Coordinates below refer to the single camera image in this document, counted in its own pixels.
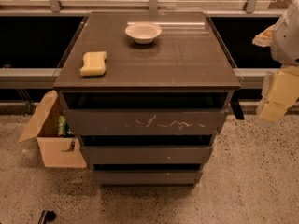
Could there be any open cardboard box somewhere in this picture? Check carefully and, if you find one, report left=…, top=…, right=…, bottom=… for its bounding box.
left=19, top=91, right=87, bottom=168

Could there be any grey drawer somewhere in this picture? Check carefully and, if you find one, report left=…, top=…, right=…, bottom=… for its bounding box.
left=81, top=146, right=212, bottom=164
left=93, top=171, right=202, bottom=186
left=64, top=109, right=227, bottom=136

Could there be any green snack bag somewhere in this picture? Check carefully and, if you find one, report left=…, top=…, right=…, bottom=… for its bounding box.
left=57, top=115, right=72, bottom=136

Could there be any grey drawer cabinet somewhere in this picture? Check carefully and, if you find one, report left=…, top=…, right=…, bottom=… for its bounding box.
left=52, top=11, right=246, bottom=189

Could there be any white bowl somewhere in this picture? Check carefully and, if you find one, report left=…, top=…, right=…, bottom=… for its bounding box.
left=125, top=22, right=162, bottom=44

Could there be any black object on floor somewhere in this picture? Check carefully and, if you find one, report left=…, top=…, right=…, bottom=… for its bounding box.
left=38, top=210, right=56, bottom=224

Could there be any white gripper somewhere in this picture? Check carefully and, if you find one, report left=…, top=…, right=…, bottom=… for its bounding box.
left=252, top=0, right=299, bottom=123

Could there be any yellow sponge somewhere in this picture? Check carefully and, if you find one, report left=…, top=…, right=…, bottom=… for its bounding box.
left=80, top=51, right=107, bottom=77

